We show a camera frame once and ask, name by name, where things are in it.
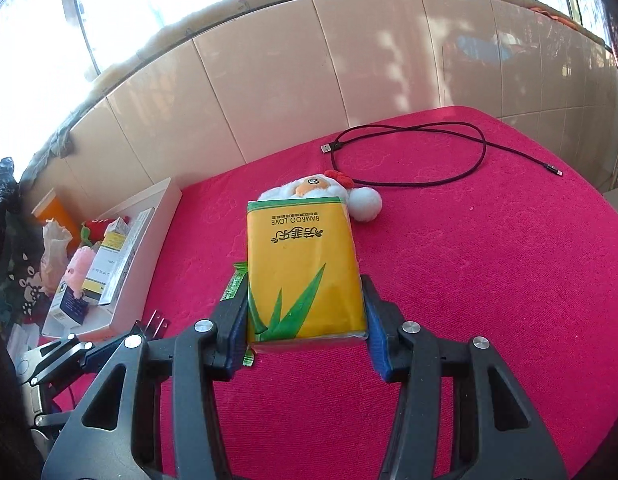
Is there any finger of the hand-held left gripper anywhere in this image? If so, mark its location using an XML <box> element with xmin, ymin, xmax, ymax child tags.
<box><xmin>32</xmin><ymin>395</ymin><xmax>77</xmax><ymax>433</ymax></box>
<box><xmin>28</xmin><ymin>332</ymin><xmax>124</xmax><ymax>386</ymax></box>

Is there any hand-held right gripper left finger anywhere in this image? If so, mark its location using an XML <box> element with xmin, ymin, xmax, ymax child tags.
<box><xmin>42</xmin><ymin>275</ymin><xmax>251</xmax><ymax>480</ymax></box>

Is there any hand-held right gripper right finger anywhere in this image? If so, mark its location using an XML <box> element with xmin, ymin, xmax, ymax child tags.
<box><xmin>361</xmin><ymin>275</ymin><xmax>568</xmax><ymax>480</ymax></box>

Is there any black charger plug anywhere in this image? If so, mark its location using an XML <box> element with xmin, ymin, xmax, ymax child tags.
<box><xmin>134</xmin><ymin>309</ymin><xmax>169</xmax><ymax>343</ymax></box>

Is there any pink plush toy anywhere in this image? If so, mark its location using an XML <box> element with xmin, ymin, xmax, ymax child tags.
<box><xmin>64</xmin><ymin>246</ymin><xmax>97</xmax><ymax>306</ymax></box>

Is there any yellow tissue pack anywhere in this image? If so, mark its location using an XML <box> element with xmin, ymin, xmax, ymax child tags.
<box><xmin>245</xmin><ymin>197</ymin><xmax>368</xmax><ymax>356</ymax></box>

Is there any long white printed box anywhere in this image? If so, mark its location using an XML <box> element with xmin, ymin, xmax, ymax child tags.
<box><xmin>96</xmin><ymin>207</ymin><xmax>157</xmax><ymax>308</ymax></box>

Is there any white tray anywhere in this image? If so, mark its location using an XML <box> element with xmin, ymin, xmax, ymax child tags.
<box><xmin>42</xmin><ymin>177</ymin><xmax>183</xmax><ymax>343</ymax></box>

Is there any dark blue small box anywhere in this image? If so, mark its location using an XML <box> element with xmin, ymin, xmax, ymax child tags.
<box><xmin>49</xmin><ymin>285</ymin><xmax>88</xmax><ymax>323</ymax></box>

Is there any green wrapper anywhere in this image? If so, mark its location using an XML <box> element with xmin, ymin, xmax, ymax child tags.
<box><xmin>223</xmin><ymin>261</ymin><xmax>256</xmax><ymax>367</ymax></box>

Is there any dark printed cloth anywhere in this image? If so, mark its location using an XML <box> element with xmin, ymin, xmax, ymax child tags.
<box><xmin>0</xmin><ymin>210</ymin><xmax>47</xmax><ymax>321</ymax></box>

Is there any white plastic bag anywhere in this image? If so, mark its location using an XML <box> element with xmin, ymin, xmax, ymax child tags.
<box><xmin>40</xmin><ymin>220</ymin><xmax>73</xmax><ymax>297</ymax></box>

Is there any yellow white box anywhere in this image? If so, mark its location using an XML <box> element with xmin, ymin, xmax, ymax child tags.
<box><xmin>83</xmin><ymin>217</ymin><xmax>130</xmax><ymax>306</ymax></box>

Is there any red plush toy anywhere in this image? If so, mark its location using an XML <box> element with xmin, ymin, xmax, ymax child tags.
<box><xmin>80</xmin><ymin>219</ymin><xmax>110</xmax><ymax>248</ymax></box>

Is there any white plush toy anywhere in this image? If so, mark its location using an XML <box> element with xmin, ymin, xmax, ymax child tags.
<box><xmin>259</xmin><ymin>170</ymin><xmax>383</xmax><ymax>223</ymax></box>

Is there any orange bottle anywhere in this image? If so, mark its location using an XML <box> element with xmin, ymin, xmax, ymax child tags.
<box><xmin>32</xmin><ymin>187</ymin><xmax>82</xmax><ymax>243</ymax></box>

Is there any black bag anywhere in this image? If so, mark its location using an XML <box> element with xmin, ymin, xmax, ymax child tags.
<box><xmin>0</xmin><ymin>156</ymin><xmax>21</xmax><ymax>281</ymax></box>

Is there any grey cloth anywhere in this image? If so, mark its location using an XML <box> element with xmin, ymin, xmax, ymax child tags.
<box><xmin>22</xmin><ymin>117</ymin><xmax>76</xmax><ymax>183</ymax></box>

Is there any orange cloth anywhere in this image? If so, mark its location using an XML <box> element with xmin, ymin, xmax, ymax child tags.
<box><xmin>531</xmin><ymin>5</ymin><xmax>582</xmax><ymax>28</ymax></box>

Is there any black usb cable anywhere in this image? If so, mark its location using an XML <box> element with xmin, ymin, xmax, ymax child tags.
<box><xmin>320</xmin><ymin>122</ymin><xmax>564</xmax><ymax>188</ymax></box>

